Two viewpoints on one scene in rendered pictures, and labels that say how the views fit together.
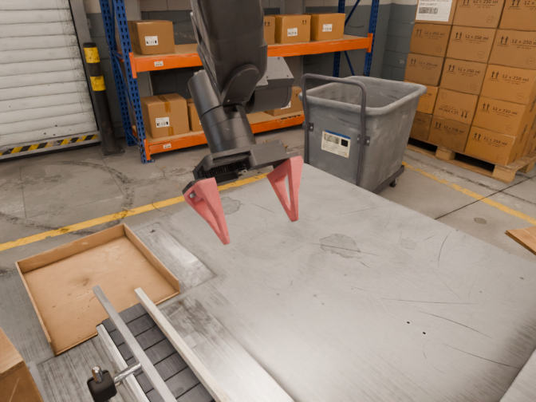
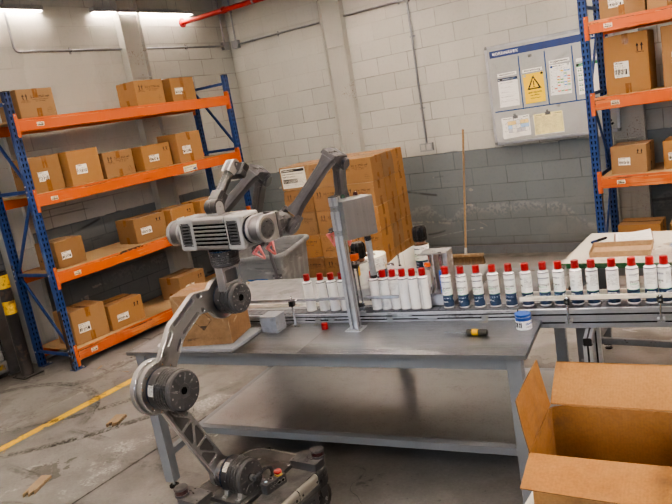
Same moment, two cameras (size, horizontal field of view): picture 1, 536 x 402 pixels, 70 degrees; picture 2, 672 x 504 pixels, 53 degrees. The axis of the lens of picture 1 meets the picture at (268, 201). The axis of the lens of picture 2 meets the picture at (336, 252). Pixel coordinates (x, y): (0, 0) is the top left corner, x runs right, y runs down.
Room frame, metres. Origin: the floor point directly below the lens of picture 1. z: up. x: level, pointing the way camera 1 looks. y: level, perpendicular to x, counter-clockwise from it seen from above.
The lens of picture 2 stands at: (-3.16, 1.10, 1.89)
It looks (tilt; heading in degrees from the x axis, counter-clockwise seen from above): 12 degrees down; 337
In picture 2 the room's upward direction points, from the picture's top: 10 degrees counter-clockwise
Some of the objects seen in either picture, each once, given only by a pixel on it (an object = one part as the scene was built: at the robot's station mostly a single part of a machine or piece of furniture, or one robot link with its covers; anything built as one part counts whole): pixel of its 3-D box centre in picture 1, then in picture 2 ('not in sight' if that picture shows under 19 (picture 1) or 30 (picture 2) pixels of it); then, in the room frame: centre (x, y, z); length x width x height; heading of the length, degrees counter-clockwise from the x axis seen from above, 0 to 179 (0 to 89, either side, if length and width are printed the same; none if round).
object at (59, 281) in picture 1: (96, 277); not in sight; (0.67, 0.39, 0.85); 0.30 x 0.26 x 0.04; 40
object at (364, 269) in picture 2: not in sight; (360, 267); (0.15, -0.42, 1.03); 0.09 x 0.09 x 0.30
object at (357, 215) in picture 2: not in sight; (354, 216); (-0.23, -0.26, 1.38); 0.17 x 0.10 x 0.19; 95
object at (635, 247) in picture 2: not in sight; (621, 248); (-0.22, -1.94, 0.82); 0.34 x 0.24 x 0.03; 37
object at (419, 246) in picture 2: not in sight; (421, 249); (0.16, -0.82, 1.04); 0.09 x 0.09 x 0.29
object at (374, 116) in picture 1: (357, 135); (271, 281); (2.65, -0.65, 0.48); 0.89 x 0.63 x 0.96; 141
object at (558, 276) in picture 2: not in sight; (559, 283); (-0.86, -0.90, 0.98); 0.05 x 0.05 x 0.20
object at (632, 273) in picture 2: not in sight; (632, 280); (-1.09, -1.10, 0.98); 0.05 x 0.05 x 0.20
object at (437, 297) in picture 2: not in sight; (438, 276); (-0.36, -0.60, 1.01); 0.14 x 0.13 x 0.26; 40
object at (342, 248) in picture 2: not in sight; (345, 263); (-0.22, -0.17, 1.16); 0.04 x 0.04 x 0.67; 40
